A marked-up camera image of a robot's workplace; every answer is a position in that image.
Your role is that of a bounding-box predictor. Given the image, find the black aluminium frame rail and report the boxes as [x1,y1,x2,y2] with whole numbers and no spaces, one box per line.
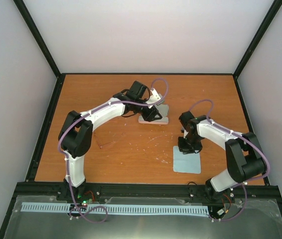
[13,181,280,203]

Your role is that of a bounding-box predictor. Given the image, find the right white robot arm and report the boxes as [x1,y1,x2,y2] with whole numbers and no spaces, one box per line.
[177,111,270,202]

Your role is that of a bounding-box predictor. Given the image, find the purple cable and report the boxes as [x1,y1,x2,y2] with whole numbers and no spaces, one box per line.
[188,99,271,222]
[57,78,169,223]

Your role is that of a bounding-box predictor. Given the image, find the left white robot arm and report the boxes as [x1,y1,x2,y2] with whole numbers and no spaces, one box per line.
[57,79,169,201]

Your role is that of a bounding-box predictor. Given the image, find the metal base plate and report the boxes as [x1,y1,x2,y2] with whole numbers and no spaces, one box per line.
[2,196,282,239]

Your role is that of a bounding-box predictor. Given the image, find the transparent brown sunglasses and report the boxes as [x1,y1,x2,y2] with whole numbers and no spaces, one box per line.
[93,132,126,149]

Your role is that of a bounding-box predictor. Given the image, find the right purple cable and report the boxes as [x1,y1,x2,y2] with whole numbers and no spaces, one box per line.
[188,99,271,222]

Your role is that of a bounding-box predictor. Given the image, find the light blue cleaning cloth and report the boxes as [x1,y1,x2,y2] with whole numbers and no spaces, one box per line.
[173,146,201,174]

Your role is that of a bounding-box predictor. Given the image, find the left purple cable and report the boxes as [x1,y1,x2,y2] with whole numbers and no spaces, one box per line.
[57,78,169,223]

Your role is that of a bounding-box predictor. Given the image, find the slotted grey cable duct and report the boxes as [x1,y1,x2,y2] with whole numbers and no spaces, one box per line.
[20,202,209,217]

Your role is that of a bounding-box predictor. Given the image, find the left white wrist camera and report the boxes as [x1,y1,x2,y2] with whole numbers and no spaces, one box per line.
[147,88,164,109]

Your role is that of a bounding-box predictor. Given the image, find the pink glasses case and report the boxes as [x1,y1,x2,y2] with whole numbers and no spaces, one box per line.
[138,104,169,125]

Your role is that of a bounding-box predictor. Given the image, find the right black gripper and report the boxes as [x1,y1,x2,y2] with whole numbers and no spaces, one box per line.
[178,134,201,154]

